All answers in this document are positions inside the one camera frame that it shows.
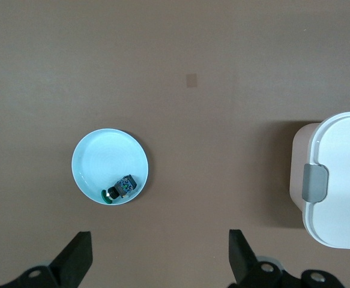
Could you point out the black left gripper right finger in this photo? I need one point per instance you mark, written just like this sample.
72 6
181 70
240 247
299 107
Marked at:
243 261

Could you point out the white lidded lunch box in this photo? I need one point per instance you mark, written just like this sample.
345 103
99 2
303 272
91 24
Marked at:
342 180

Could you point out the tan square tape patch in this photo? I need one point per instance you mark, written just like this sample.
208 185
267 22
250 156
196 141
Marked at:
192 80

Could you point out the light blue round plate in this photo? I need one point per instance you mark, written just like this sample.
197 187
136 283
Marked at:
102 156

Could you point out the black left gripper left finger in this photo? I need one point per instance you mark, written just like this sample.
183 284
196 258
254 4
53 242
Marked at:
72 258

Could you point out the small dark object on blue plate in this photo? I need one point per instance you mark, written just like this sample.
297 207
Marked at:
125 186

